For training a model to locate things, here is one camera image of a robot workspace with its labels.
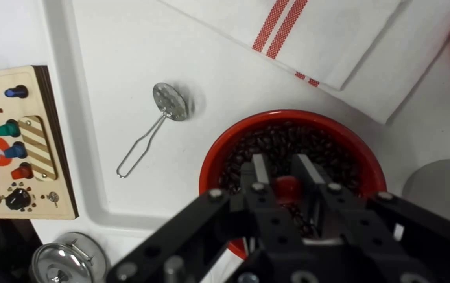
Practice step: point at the large white tray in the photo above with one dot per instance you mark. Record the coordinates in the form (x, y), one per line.
(131, 52)

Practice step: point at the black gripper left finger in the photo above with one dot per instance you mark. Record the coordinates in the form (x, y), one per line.
(210, 236)

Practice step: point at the red bowl of coffee beans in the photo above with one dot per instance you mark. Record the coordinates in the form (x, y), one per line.
(288, 135)

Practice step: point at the white towel with red stripes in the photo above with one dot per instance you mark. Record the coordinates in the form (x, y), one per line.
(351, 41)

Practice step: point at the wooden busy board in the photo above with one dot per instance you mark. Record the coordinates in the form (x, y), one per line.
(26, 157)

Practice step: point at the metal spoon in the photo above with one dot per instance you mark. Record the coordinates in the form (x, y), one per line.
(172, 101)

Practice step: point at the white mug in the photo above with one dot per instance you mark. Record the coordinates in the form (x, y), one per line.
(443, 182)

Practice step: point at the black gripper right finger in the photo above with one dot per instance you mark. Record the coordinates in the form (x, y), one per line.
(392, 241)

